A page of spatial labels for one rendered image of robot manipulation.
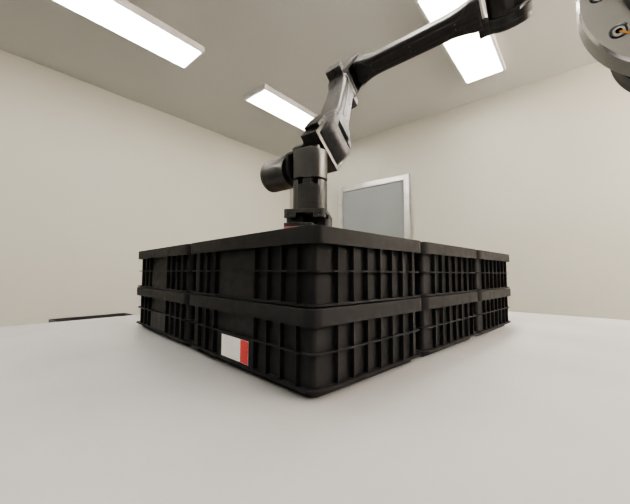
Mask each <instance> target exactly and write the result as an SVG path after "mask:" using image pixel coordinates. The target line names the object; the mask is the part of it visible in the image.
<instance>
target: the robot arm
mask: <svg viewBox="0 0 630 504"><path fill-rule="evenodd" d="M485 4H486V9H487V15H488V17H486V18H485V17H484V11H483V6H482V0H467V1H465V2H464V3H463V4H462V5H460V6H459V7H457V8H456V9H454V10H453V11H451V12H449V13H448V14H446V15H444V16H442V17H440V18H438V19H436V20H434V21H432V22H430V23H429V24H427V25H425V26H423V27H421V28H419V29H417V30H415V31H413V32H411V33H409V34H408V35H406V36H404V37H402V38H400V39H398V40H396V41H394V42H392V43H390V44H388V45H387V46H385V47H383V48H381V49H379V50H377V51H374V52H371V53H368V54H362V55H360V56H359V53H357V54H355V55H353V56H351V57H350V58H349V59H348V60H346V61H345V62H344V63H343V64H342V63H341V61H338V62H336V63H334V64H333V65H331V66H329V68H328V69H327V71H326V73H325V74H326V76H327V78H328V80H329V83H328V94H327V97H326V100H325V103H324V105H323V108H322V111H321V114H320V115H318V116H316V117H314V118H313V119H312V120H310V121H309V123H308V124H307V125H306V126H305V127H304V130H305V132H304V133H303V134H302V135H301V136H300V137H301V138H302V141H303V144H301V145H298V146H295V147H294V148H293V149H292V150H293V151H292V152H289V153H286V155H283V156H280V157H279V158H277V159H276V160H273V161H270V162H267V163H265V164H264V165H263V166H262V168H261V171H260V178H261V182H262V184H263V186H264V187H265V188H266V189H267V190H268V191H270V192H273V193H274V192H279V191H284V190H288V189H292V188H293V209H284V218H287V223H284V228H290V227H297V226H303V225H324V226H330V227H332V217H331V215H330V214H329V212H328V211H327V183H326V182H327V174H328V173H332V172H336V171H338V170H339V168H340V167H341V165H342V164H343V162H344V161H345V159H346V158H347V157H348V155H349V154H350V152H351V142H350V131H349V120H350V114H351V109H353V108H355V107H356V106H357V105H358V99H357V97H356V96H357V95H358V93H359V92H360V91H361V89H362V88H363V87H364V85H365V84H366V83H367V82H368V81H369V80H371V79H372V78H373V77H375V76H376V75H378V74H380V73H382V72H384V71H386V70H388V69H390V68H392V67H395V66H397V65H399V64H401V63H403V62H405V61H407V60H409V59H412V58H414V57H416V56H418V55H420V54H422V53H424V52H427V51H429V50H431V49H433V48H435V47H437V46H439V45H441V44H444V43H446V42H448V41H450V40H452V39H455V38H458V37H461V36H464V35H468V34H472V33H473V34H474V33H477V32H478V34H479V38H480V39H483V38H485V37H487V36H490V35H492V34H497V33H501V32H504V31H506V30H509V29H511V28H513V27H515V26H517V25H519V24H521V23H523V22H524V21H526V20H527V19H528V18H530V17H531V16H532V8H533V4H532V0H485Z"/></svg>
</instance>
